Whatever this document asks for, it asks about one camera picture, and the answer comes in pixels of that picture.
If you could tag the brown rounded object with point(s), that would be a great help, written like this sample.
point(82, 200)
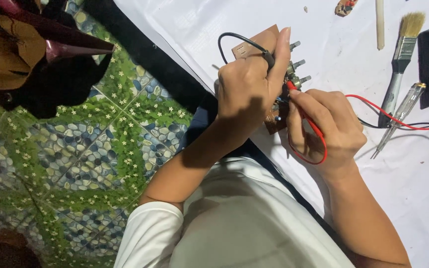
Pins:
point(6, 249)

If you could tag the person's white shirt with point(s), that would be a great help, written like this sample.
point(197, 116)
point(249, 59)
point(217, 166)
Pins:
point(244, 223)

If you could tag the red multimeter probe lead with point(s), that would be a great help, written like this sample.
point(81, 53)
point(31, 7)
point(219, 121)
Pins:
point(313, 124)

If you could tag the white stick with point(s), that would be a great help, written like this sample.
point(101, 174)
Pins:
point(380, 26)

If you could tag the heap of dark bags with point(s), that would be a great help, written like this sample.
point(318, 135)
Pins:
point(32, 59)

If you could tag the person's left hand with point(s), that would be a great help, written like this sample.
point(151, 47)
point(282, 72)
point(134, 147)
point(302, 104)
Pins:
point(244, 93)

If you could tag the person's right hand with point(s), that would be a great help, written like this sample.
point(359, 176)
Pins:
point(330, 130)

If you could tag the brown circuit board with knobs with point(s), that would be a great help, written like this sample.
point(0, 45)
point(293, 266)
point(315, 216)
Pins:
point(259, 39)

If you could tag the clear tester screwdriver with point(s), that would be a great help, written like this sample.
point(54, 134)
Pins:
point(402, 111)

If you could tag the black multimeter probe lead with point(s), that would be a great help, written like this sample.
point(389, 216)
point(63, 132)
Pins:
point(237, 35)

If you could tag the white plastic table sheet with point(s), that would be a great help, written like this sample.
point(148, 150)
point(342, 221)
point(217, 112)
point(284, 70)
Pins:
point(341, 48)

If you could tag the small brown and red object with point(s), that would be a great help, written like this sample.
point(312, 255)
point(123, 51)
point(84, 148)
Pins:
point(345, 7)

